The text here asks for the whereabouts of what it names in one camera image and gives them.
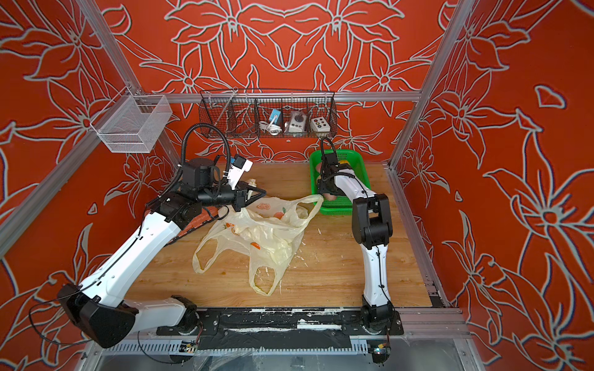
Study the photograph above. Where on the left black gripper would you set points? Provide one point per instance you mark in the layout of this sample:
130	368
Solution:
241	194

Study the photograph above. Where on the grey controller device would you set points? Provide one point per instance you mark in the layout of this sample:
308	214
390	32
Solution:
297	123

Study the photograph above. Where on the blue white small box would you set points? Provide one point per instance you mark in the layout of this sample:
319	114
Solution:
275	117

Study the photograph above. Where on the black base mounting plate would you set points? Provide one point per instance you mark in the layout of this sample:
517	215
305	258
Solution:
288	329

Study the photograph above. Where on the yellow translucent plastic bag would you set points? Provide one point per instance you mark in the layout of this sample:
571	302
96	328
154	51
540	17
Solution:
270	251

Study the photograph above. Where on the orange-print plastic bag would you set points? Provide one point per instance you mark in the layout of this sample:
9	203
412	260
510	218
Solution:
268	213

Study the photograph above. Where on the white button box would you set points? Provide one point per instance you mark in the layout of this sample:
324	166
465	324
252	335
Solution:
319	125

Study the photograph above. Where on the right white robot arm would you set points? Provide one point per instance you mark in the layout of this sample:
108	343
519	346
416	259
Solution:
372	229

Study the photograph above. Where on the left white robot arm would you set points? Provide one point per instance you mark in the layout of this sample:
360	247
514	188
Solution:
98	307

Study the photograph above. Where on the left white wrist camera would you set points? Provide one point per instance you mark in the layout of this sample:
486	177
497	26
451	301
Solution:
238	166

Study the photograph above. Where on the green plastic basket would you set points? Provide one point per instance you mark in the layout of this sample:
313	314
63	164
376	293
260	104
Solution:
356	184

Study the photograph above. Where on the black wire wall basket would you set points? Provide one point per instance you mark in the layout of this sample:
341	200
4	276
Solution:
244	113

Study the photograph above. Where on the clear acrylic wall box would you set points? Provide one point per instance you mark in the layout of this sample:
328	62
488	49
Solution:
132	126

